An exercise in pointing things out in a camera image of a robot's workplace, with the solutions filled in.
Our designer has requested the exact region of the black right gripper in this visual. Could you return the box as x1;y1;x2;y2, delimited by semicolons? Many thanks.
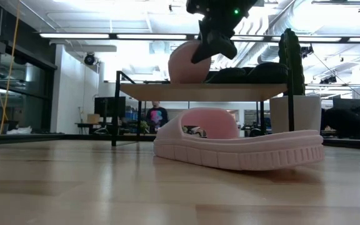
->
186;0;259;65

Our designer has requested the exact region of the black rubber slide sandal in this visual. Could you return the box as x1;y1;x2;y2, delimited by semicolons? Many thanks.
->
204;66;249;84
247;62;289;84

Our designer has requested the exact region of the green cactus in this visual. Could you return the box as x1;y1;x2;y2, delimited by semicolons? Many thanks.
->
278;27;306;97

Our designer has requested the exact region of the long ceiling light bar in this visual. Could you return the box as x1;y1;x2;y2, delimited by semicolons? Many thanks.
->
39;32;360;44

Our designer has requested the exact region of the white cloth pile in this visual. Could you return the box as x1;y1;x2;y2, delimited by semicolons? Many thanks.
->
6;126;33;135

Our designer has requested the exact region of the black aluminium table frame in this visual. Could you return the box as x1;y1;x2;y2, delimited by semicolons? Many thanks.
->
0;132;360;151

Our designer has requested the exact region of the person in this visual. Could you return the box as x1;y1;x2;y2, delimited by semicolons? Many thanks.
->
320;106;360;140
145;100;170;134

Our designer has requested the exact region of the wooden shelf with black frame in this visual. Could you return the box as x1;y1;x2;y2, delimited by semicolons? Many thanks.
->
111;69;296;151

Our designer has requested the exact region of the black ceiling track light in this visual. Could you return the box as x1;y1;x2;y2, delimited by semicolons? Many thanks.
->
84;52;96;66

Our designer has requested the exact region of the black computer monitor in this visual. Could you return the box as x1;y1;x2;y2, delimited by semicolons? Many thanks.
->
332;98;360;111
94;96;127;118

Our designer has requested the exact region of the yellow cable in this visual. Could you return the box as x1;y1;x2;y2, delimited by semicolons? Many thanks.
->
0;0;21;135

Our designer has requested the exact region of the pink rubber slide sandal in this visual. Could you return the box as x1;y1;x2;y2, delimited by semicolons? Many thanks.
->
167;39;213;84
153;107;326;172

